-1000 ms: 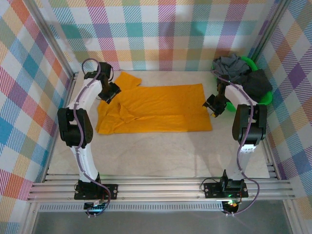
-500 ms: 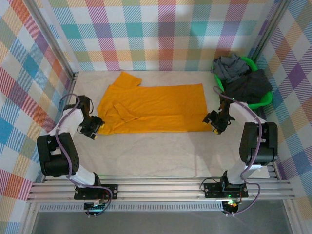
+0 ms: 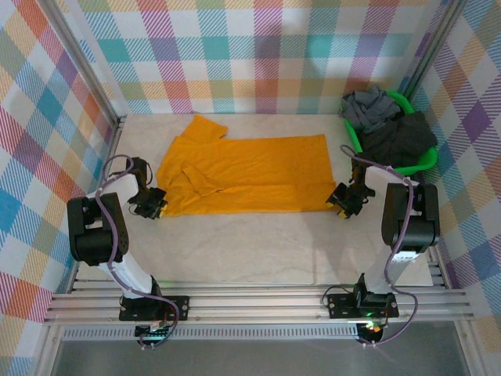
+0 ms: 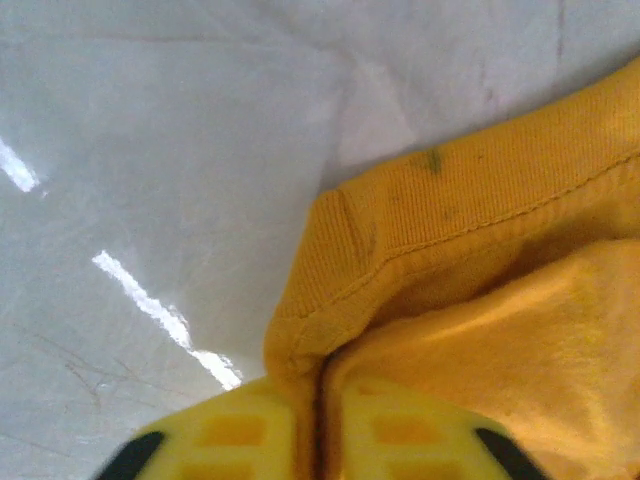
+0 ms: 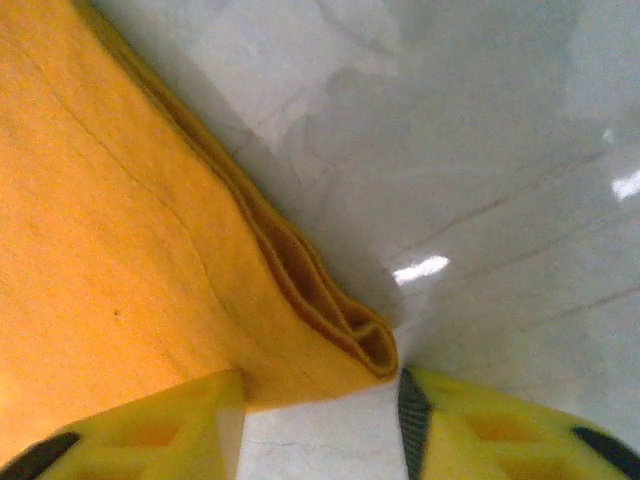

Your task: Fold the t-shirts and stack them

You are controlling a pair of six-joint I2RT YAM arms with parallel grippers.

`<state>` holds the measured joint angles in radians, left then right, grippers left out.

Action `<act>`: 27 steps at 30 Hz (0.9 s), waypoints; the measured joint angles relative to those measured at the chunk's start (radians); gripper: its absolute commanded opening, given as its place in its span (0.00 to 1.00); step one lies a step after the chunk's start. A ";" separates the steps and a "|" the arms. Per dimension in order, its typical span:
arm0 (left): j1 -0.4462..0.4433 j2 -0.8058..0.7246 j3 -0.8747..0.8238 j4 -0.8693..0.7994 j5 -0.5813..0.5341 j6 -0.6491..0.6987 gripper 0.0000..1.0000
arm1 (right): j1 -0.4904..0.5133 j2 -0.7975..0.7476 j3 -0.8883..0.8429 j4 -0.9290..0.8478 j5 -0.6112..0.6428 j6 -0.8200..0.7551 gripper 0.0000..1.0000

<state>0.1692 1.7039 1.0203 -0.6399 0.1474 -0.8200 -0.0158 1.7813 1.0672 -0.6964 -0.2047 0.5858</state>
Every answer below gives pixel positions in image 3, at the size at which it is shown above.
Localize yellow t-shirt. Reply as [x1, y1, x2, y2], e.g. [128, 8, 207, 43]
[156, 114, 338, 217]

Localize green plastic bin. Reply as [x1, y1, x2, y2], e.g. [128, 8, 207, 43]
[343, 90, 438, 177]

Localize black t-shirt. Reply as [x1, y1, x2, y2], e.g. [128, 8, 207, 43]
[358, 110, 438, 169]

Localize grey t-shirt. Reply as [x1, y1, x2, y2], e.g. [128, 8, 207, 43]
[338, 85, 402, 133]

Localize black controller board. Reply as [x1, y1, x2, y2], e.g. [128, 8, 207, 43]
[135, 321, 175, 342]
[358, 320, 387, 342]

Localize aluminium mounting rails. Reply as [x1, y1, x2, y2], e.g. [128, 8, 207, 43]
[42, 281, 474, 326]

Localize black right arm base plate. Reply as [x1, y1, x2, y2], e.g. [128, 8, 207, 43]
[326, 291, 400, 320]

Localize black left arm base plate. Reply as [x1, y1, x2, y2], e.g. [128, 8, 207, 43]
[118, 294, 192, 323]

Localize slotted grey cable duct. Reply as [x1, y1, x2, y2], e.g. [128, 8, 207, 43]
[62, 327, 361, 341]

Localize aluminium frame post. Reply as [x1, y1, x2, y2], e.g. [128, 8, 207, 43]
[38, 0, 128, 132]
[401, 0, 470, 103]

